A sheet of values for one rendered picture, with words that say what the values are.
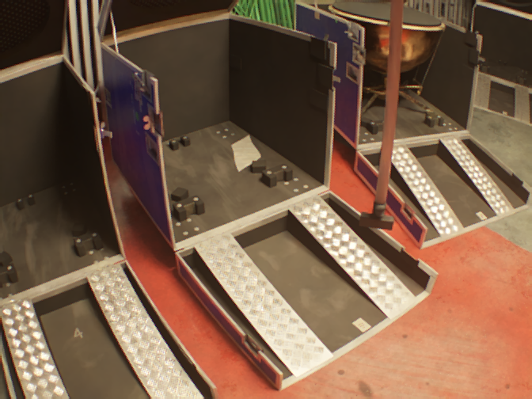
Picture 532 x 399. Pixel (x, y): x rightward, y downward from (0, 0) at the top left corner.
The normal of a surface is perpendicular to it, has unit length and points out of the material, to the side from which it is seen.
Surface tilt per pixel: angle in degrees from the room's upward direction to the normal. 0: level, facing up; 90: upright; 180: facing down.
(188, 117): 90
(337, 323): 1
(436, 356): 0
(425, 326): 0
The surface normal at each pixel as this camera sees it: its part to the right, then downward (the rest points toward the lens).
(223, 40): 0.58, 0.45
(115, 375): 0.03, -0.83
